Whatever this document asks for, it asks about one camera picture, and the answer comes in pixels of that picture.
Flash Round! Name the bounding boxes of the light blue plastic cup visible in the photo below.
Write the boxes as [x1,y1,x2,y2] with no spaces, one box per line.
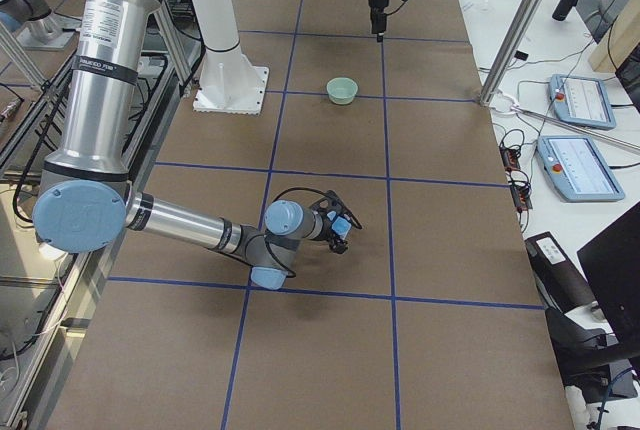
[332,216,352,238]

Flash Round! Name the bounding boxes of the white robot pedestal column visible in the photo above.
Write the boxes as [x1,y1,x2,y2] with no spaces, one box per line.
[191,0,269,115]

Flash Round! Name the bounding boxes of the far blue teach pendant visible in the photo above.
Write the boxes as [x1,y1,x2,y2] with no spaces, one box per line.
[548,74,617,130]

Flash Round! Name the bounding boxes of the black monitor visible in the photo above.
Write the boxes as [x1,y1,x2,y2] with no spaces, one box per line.
[545,205,639,385]

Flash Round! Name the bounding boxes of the aluminium frame post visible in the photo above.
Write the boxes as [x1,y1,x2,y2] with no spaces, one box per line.
[477,0,542,107]

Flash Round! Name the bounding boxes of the mint green bowl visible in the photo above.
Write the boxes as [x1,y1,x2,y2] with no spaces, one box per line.
[326,77,359,105]

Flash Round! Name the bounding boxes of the small black square pad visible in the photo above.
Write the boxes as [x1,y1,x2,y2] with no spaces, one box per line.
[514,51,529,61]

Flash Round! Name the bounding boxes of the aluminium truss frame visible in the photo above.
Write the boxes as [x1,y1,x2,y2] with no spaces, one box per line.
[1,25,190,429]

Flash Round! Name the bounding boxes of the blue teach pendant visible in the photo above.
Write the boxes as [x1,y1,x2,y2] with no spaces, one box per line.
[548,74,617,130]
[537,135,625,203]

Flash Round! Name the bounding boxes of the near blue teach pendant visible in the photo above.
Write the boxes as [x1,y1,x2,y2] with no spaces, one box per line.
[537,135,625,203]

